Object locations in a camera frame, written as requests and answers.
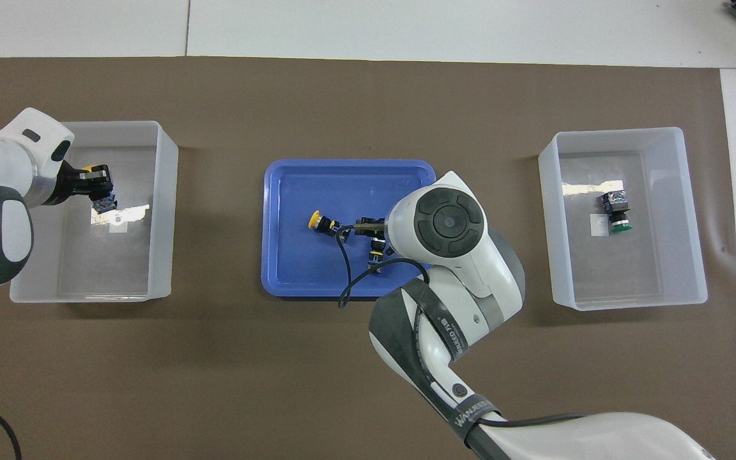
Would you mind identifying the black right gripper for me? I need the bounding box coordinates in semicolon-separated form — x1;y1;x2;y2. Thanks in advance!
352;217;390;241

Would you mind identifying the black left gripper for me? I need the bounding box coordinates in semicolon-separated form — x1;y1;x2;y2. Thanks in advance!
54;158;117;206

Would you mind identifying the yellow push button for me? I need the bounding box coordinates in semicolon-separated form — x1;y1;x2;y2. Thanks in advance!
309;210;347;238
82;165;119;214

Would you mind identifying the green button with yellow band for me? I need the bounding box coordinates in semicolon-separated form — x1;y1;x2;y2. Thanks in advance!
367;235;390;274

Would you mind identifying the green push button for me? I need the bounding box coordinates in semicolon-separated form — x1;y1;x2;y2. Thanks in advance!
600;190;634;233

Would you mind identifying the blue plastic tray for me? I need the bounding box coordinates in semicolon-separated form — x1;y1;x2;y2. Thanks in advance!
261;159;438;299

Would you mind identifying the translucent white plastic box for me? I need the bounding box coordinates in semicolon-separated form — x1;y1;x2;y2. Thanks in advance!
10;121;180;303
538;126;709;312

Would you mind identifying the brown paper mat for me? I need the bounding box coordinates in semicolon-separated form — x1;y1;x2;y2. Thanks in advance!
0;56;736;460

